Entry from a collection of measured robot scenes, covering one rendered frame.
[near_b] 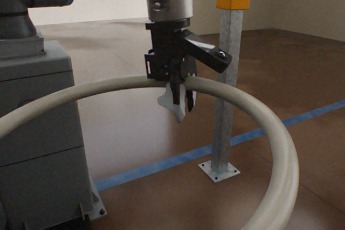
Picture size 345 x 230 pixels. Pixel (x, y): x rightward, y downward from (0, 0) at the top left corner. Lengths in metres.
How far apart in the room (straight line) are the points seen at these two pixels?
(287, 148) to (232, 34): 1.13
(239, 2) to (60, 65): 0.87
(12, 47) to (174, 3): 0.88
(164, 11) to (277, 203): 0.36
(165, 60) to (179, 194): 1.21
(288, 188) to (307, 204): 1.45
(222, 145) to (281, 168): 1.37
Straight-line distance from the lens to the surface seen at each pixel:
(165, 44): 0.56
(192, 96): 0.61
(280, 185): 0.31
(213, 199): 1.65
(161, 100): 0.58
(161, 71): 0.56
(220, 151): 1.71
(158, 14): 0.51
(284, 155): 0.35
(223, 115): 1.59
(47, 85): 1.21
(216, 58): 0.51
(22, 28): 1.27
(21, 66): 1.18
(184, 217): 1.54
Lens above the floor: 1.13
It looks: 24 degrees down
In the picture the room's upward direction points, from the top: straight up
